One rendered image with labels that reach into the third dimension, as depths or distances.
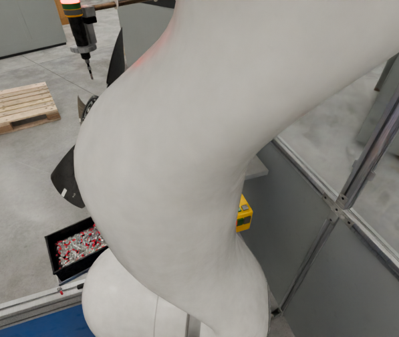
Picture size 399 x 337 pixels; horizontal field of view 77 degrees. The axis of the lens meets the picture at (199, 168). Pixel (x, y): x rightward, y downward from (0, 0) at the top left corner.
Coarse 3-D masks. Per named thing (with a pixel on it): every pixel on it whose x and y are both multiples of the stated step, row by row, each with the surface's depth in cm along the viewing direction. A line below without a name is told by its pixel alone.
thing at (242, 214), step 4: (244, 200) 79; (240, 204) 77; (244, 204) 77; (248, 204) 78; (240, 212) 75; (244, 212) 75; (248, 212) 75; (252, 212) 76; (240, 216) 75; (244, 216) 75; (248, 224) 79; (236, 228) 78; (240, 228) 79; (244, 228) 80; (248, 228) 81; (236, 232) 80
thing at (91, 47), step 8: (88, 8) 66; (88, 16) 67; (88, 24) 68; (88, 32) 69; (88, 40) 70; (96, 40) 71; (72, 48) 68; (80, 48) 67; (88, 48) 68; (96, 48) 71
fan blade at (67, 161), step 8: (72, 152) 97; (64, 160) 99; (72, 160) 97; (56, 168) 101; (64, 168) 99; (72, 168) 97; (56, 176) 101; (64, 176) 99; (72, 176) 97; (56, 184) 101; (64, 184) 99; (72, 184) 97; (72, 192) 97; (72, 200) 97; (80, 200) 96
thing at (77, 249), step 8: (80, 232) 96; (88, 232) 96; (96, 232) 96; (64, 240) 93; (80, 240) 94; (88, 240) 94; (96, 240) 94; (56, 248) 92; (64, 248) 91; (72, 248) 91; (80, 248) 91; (88, 248) 91; (96, 248) 91; (64, 256) 89; (72, 256) 89; (80, 256) 89; (64, 264) 87
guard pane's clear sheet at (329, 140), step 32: (384, 64) 64; (352, 96) 74; (384, 96) 65; (288, 128) 107; (320, 128) 89; (352, 128) 77; (320, 160) 93; (352, 160) 79; (384, 160) 69; (384, 192) 71; (384, 224) 73
